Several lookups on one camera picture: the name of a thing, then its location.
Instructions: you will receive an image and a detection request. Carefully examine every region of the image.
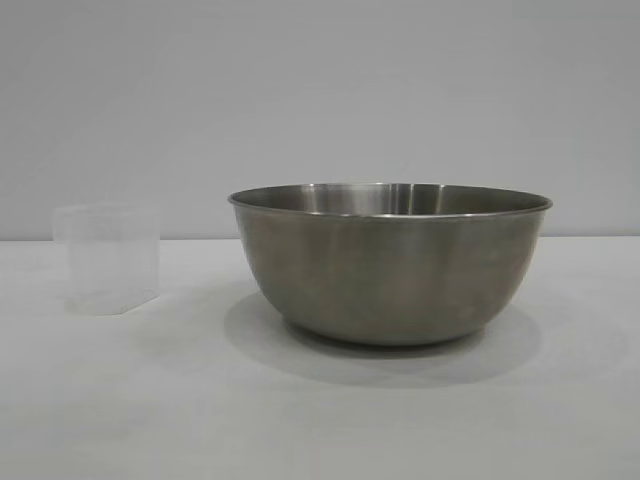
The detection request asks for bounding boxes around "stainless steel mixing bowl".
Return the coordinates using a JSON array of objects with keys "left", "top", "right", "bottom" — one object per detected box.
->
[{"left": 226, "top": 181, "right": 557, "bottom": 348}]

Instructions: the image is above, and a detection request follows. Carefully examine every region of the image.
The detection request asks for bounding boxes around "clear plastic measuring cup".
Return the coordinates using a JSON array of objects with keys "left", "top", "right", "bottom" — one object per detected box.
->
[{"left": 53, "top": 201, "right": 161, "bottom": 316}]

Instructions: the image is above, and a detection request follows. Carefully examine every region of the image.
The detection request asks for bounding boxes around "white tablecloth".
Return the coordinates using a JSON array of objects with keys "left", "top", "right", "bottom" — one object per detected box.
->
[{"left": 0, "top": 237, "right": 640, "bottom": 480}]

